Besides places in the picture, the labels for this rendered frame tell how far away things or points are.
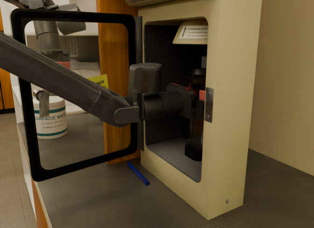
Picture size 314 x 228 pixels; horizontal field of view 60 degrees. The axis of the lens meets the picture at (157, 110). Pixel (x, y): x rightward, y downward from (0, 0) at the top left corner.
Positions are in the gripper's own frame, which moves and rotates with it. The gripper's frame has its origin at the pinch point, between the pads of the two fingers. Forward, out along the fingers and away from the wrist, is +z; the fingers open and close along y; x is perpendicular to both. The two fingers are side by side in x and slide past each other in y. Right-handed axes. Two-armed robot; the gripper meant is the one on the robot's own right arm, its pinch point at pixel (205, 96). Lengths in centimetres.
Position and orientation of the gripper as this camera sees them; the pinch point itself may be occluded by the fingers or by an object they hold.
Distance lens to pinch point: 72.6
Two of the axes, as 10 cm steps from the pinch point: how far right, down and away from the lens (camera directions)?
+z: 8.6, -1.6, 4.9
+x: 0.3, 9.6, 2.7
